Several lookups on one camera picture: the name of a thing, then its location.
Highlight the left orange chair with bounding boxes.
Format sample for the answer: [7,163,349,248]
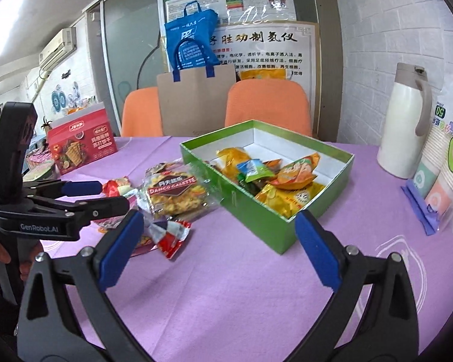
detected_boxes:
[121,87,163,137]

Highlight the orange triangular snack bag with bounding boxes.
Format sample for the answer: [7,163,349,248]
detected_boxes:
[269,153,320,190]

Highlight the white poster chinese text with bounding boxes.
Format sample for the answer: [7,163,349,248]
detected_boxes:
[210,21,321,122]

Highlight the paper cups in plastic bag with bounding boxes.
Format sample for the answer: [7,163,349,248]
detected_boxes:
[402,89,453,236]

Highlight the red cracker box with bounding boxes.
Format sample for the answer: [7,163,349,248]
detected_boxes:
[47,103,117,176]

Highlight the air conditioner unit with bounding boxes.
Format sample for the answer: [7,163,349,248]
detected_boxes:
[39,27,77,72]

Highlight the white thermos jug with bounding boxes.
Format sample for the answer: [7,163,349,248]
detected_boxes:
[377,62,433,179]

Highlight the brown paper bag blue handles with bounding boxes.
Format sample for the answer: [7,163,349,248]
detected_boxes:
[157,47,236,136]

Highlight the blue candy wrapper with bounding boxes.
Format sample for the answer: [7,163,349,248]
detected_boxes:
[236,159,276,182]

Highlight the galette chips bag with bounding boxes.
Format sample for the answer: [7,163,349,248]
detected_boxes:
[137,161,218,221]

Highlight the red white snack packet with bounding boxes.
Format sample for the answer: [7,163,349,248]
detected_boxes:
[147,221,191,260]

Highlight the green cardboard box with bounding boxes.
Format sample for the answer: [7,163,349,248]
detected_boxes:
[181,120,354,254]

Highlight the orange chair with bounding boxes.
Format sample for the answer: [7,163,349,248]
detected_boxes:
[225,78,313,136]
[121,87,163,137]

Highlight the right orange chair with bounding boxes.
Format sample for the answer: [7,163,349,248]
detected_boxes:
[225,78,313,136]

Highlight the yellow snack bag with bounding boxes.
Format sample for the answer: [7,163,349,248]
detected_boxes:
[255,182,325,219]

